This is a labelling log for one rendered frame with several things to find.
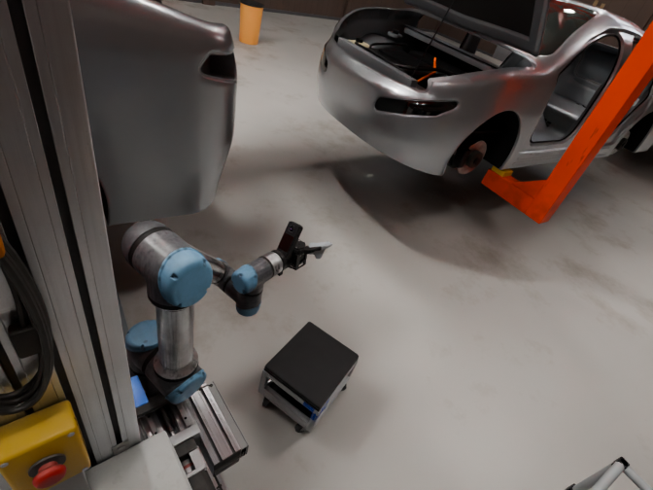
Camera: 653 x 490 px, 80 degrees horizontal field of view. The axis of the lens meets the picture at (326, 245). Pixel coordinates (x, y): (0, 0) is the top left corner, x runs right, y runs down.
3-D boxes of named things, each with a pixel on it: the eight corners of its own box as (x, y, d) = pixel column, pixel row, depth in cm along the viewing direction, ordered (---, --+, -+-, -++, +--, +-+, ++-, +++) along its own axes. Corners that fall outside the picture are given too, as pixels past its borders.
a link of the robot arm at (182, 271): (178, 358, 121) (176, 219, 88) (209, 389, 116) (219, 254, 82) (142, 381, 113) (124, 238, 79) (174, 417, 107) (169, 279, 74)
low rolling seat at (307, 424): (299, 352, 242) (310, 318, 221) (347, 387, 231) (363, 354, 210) (254, 402, 211) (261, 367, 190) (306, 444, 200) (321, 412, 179)
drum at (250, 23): (253, 39, 806) (257, 1, 763) (263, 46, 782) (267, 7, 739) (233, 37, 780) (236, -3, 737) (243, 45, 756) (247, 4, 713)
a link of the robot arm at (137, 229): (88, 235, 85) (206, 282, 130) (117, 262, 81) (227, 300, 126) (123, 194, 86) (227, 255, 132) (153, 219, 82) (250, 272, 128)
